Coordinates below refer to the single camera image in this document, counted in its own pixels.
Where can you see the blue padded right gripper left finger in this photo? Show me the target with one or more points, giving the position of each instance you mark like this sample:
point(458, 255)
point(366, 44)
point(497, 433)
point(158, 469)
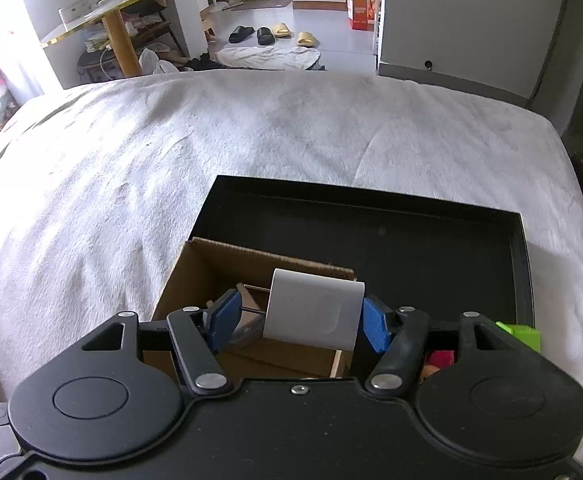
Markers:
point(197, 335)

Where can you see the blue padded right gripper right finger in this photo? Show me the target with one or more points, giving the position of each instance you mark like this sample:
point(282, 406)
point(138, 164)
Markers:
point(399, 337)

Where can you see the red figurine with beer mug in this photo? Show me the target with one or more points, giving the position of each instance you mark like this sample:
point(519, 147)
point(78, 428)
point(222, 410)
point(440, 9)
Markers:
point(436, 361)

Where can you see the white power adapter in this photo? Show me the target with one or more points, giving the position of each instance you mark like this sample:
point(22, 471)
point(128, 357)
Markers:
point(313, 310)

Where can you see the pink cube robot toy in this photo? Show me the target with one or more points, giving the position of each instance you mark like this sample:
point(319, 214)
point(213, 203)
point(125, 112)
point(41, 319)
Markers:
point(249, 328)

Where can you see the brown cardboard box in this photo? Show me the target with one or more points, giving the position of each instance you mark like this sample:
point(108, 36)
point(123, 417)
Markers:
point(207, 269)

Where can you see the black shallow tray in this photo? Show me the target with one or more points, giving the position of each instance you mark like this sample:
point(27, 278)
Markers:
point(440, 257)

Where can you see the white fuzzy blanket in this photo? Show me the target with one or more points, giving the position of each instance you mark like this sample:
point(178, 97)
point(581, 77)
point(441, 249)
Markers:
point(100, 185)

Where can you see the white floor mat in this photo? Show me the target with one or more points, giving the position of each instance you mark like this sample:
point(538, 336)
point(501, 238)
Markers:
point(268, 58)

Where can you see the black slipper left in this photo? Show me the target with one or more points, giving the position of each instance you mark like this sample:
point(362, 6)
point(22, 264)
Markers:
point(240, 33)

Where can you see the black slipper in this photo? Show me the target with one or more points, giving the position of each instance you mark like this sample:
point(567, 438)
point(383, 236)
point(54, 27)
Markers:
point(240, 33)
point(265, 37)

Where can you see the black slipper right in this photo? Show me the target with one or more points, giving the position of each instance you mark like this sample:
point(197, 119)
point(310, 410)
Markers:
point(265, 37)

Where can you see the yellow slipper right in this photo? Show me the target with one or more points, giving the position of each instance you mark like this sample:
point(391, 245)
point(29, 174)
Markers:
point(306, 40)

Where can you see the yellow slipper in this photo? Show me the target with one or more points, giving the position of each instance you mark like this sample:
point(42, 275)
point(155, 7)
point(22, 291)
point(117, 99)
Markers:
point(281, 30)
point(306, 40)

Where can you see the yellow slipper left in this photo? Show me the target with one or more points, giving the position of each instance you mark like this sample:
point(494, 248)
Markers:
point(281, 30)

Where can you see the white cabinet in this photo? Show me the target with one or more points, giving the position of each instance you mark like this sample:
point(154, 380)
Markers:
point(492, 48)

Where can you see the orange cardboard box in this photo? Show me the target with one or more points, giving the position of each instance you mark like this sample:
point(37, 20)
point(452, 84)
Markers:
point(361, 14)

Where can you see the round gold-edged side table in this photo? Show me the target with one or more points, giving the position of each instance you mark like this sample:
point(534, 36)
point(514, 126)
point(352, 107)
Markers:
point(109, 12)

